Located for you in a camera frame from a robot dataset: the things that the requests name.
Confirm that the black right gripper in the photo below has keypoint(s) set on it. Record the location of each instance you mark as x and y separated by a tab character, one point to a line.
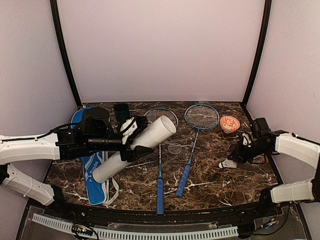
239	156

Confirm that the blue badminton racket right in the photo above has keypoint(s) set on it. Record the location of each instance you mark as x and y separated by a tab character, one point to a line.
200	117

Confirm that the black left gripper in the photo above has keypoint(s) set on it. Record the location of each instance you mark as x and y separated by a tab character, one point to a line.
129	141

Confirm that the blue racket bag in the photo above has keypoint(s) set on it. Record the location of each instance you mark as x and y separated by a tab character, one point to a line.
97	193

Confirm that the orange patterned bowl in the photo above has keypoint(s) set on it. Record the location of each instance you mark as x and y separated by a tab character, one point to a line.
229	124

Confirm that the dark green cup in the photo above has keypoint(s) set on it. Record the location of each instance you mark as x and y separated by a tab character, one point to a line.
122	112

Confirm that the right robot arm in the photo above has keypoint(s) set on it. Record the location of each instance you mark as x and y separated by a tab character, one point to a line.
297	161

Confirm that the white slotted cable duct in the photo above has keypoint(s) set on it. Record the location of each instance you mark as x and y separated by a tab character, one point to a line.
101	233

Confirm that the white shuttlecock tube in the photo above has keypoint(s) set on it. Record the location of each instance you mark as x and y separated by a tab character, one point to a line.
156	133

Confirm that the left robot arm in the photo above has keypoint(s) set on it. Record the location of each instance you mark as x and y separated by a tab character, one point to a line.
88	136

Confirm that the blue badminton racket left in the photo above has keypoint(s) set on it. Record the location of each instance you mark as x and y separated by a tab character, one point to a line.
152	115

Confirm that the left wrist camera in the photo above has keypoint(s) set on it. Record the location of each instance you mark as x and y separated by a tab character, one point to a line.
124	129

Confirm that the blue badminton racket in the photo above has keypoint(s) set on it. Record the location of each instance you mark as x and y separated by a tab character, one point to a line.
152	115
200	117

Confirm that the clear plastic tube lid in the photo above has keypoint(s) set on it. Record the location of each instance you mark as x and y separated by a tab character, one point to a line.
174	149

